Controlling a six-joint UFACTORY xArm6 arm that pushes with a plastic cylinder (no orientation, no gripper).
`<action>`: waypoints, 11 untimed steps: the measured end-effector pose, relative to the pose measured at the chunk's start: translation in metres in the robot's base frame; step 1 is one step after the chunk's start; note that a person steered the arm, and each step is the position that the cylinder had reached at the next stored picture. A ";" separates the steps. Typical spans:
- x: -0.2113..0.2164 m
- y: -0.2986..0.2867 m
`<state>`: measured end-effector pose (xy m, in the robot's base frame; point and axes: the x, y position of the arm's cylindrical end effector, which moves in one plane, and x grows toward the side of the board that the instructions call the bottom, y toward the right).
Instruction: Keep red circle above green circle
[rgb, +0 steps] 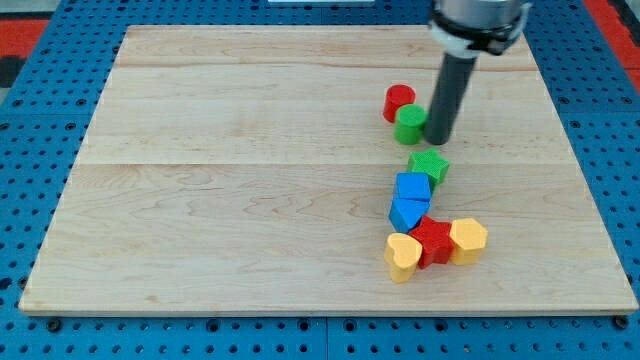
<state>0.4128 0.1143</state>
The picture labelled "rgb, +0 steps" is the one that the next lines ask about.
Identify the green star block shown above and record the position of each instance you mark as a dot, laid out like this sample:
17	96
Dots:
429	162

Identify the red cylinder block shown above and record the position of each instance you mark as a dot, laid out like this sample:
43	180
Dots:
397	96

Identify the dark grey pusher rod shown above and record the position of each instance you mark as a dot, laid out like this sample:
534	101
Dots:
447	98

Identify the light wooden board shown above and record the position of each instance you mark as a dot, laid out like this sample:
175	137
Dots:
247	171

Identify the yellow heart block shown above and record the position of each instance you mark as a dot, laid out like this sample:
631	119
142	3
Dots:
402	254

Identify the blue pentagon block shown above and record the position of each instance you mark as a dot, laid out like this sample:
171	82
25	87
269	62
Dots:
406	214

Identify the green cylinder block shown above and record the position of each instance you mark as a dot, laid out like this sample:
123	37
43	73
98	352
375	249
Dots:
409	123

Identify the blue cube block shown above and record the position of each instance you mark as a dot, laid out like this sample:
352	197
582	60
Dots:
412	186

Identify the red star block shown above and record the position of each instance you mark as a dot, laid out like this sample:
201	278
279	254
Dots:
434	237

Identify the yellow hexagon block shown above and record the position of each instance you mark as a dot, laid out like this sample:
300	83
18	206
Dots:
470	238

